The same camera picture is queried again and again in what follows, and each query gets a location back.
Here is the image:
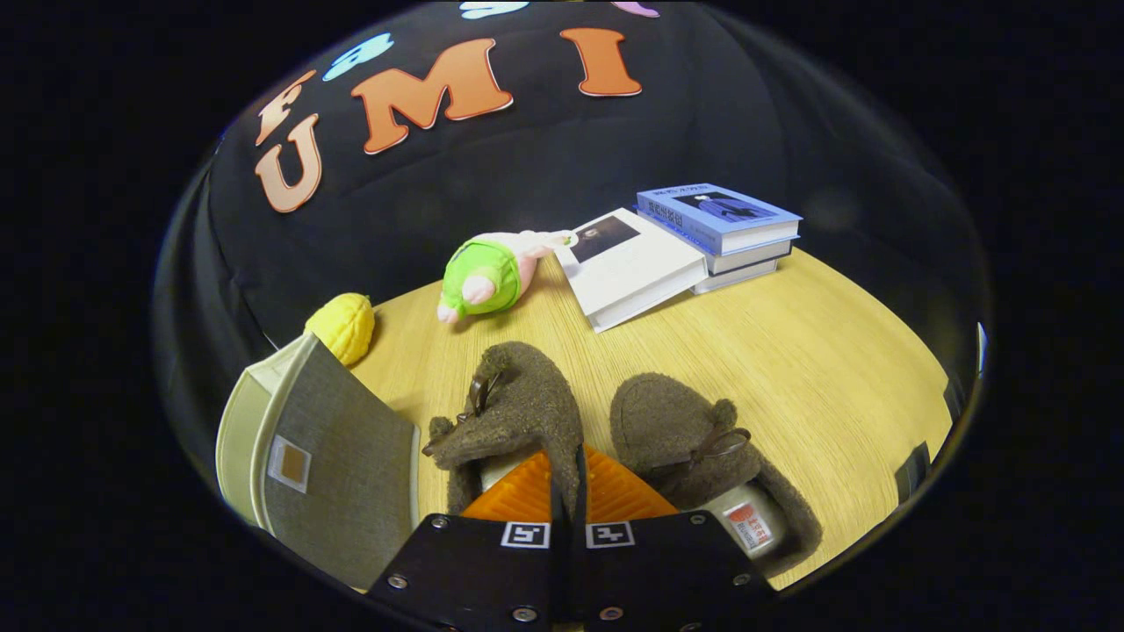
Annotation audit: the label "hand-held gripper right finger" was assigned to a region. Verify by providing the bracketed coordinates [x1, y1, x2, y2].
[571, 443, 778, 626]

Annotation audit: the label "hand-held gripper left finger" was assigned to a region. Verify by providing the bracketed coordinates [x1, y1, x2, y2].
[367, 449, 567, 628]

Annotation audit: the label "brown fuzzy shoe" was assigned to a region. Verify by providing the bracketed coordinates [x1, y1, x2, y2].
[421, 342, 585, 519]
[610, 373, 824, 578]

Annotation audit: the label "grey fabric storage box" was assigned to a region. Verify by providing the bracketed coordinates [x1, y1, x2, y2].
[215, 334, 422, 591]

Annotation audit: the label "yellow plush toy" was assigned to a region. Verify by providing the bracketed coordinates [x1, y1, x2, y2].
[305, 292, 376, 367]

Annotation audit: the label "green and pink plush toy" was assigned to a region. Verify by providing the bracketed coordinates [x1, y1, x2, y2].
[437, 230, 576, 324]

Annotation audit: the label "thin white book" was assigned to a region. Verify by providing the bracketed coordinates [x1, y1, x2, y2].
[692, 257, 780, 295]

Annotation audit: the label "blue spine book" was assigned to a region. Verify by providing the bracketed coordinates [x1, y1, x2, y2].
[702, 237, 796, 275]

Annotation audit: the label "blue cover book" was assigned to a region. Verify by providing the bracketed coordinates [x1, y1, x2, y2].
[637, 183, 802, 257]

